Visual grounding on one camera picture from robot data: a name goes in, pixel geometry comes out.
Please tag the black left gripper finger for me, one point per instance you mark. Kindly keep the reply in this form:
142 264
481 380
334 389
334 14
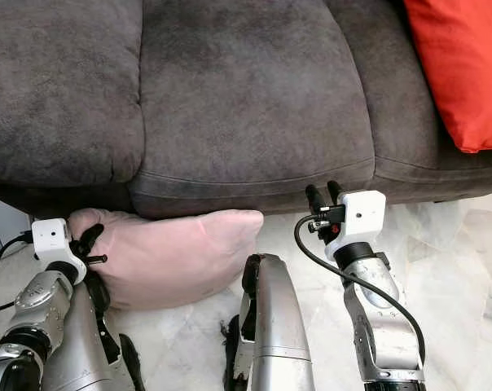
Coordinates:
90 239

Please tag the pink pillow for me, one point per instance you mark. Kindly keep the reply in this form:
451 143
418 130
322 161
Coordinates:
173 257

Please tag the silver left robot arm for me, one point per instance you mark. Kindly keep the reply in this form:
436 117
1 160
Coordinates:
38 301

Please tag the dark grey fabric sofa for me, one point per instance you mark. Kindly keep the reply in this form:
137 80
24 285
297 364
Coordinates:
254 106

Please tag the red pillow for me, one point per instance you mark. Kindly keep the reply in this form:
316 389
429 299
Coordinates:
462 65

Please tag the silver right robot leg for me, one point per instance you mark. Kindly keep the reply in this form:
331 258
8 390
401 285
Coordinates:
278 326

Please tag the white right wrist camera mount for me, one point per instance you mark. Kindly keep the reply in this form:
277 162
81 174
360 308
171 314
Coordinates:
364 213

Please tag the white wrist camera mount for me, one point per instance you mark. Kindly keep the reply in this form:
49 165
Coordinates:
364 213
50 238

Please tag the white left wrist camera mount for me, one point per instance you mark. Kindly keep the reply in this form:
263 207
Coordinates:
50 238

